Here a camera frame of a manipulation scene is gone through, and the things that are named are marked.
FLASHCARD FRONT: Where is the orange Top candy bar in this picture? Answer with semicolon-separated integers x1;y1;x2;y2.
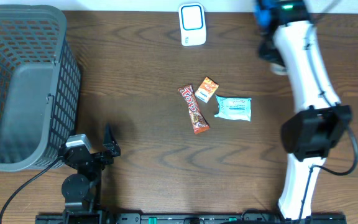
178;85;209;134

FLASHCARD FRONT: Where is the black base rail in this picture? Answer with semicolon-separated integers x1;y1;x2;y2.
35;212;347;224

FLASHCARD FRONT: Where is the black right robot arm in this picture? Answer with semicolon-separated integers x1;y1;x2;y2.
254;0;358;223

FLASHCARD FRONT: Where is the black left camera cable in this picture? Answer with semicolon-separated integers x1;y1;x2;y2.
0;158;62;224

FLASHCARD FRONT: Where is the white barcode scanner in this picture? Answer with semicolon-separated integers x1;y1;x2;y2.
178;3;206;47

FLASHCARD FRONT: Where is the orange white snack packet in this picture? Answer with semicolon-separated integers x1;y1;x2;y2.
195;77;219;103

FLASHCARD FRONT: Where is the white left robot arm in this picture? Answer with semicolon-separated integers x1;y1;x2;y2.
58;124;121;223

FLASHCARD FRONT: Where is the light blue wipes packet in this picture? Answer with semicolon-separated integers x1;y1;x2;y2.
214;95;252;121

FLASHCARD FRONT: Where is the green lid jar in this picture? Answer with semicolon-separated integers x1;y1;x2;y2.
270;63;287;76

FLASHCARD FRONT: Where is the dark grey plastic basket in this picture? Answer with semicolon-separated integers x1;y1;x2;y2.
0;5;81;172

